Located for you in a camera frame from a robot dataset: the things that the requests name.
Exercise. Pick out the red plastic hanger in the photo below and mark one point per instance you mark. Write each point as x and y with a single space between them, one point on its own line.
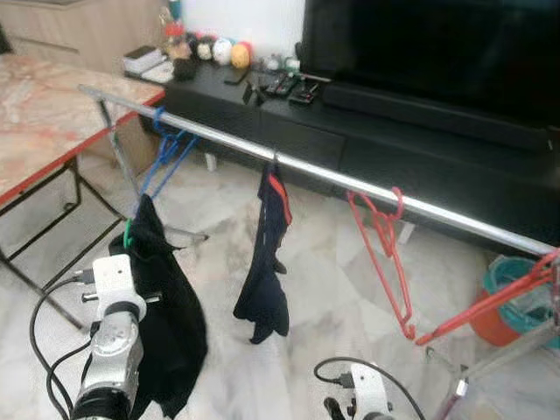
385 254
490 302

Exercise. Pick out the black garment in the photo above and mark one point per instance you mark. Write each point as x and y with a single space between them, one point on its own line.
166 315

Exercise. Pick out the green plastic hanger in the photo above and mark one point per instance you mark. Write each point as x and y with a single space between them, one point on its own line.
128 232

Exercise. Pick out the blue plastic hanger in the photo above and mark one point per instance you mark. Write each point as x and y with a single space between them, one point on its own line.
166 157

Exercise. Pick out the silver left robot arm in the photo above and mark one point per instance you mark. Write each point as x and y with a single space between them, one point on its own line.
109 367

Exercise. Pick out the red hanger black hook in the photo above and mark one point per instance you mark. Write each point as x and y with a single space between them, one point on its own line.
282 197

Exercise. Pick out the navy garment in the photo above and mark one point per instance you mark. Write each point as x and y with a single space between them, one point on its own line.
267 262

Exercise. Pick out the orange bin with green bag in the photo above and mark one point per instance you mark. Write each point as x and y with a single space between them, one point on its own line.
512 306

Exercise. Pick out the silver metal clothes rack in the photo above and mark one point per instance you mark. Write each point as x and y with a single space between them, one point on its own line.
306 166

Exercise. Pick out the black tv cabinet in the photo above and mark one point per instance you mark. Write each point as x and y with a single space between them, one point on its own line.
394 171

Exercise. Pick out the small black tray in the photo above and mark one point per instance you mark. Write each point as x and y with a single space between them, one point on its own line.
304 93

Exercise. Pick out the black folded stand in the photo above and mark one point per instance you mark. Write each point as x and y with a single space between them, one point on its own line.
254 94

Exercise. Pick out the black remote control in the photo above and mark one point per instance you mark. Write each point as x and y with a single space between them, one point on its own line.
276 85
287 87

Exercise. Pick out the black phone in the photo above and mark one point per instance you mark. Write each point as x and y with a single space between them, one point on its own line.
234 77

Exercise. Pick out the small green figure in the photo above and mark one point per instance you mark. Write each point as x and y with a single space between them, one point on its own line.
291 63

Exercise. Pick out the small alarm clock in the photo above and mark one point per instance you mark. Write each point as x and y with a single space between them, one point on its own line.
273 62

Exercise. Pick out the small black pouch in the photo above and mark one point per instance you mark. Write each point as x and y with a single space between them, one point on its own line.
184 70

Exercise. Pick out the white blue round doll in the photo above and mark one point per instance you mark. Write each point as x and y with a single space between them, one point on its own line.
223 51

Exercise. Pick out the black flat television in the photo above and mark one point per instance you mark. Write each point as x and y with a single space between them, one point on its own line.
437 44

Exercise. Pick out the flat white box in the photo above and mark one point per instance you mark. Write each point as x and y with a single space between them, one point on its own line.
159 73

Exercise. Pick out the black white-faced round doll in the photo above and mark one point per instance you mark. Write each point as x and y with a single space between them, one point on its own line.
205 48

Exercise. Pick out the white box device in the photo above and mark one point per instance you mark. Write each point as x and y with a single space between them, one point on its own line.
143 59

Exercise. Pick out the blue gold trophy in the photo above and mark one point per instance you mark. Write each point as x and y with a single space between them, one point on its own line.
173 10

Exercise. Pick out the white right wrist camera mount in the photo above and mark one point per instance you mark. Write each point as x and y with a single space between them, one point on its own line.
369 394

